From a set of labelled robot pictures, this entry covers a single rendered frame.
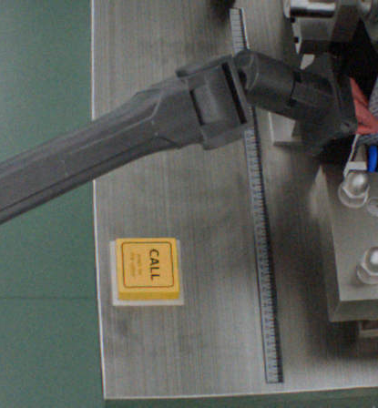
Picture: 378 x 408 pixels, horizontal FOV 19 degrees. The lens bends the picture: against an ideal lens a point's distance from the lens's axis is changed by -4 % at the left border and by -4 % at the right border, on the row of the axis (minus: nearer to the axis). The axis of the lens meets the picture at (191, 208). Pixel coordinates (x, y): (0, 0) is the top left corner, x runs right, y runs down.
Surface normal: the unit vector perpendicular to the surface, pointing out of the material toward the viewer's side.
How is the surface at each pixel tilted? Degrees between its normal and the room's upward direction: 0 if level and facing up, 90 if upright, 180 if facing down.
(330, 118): 60
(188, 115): 41
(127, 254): 0
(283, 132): 0
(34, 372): 0
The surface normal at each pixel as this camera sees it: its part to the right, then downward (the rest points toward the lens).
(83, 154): 0.61, -0.01
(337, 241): 0.09, -0.47
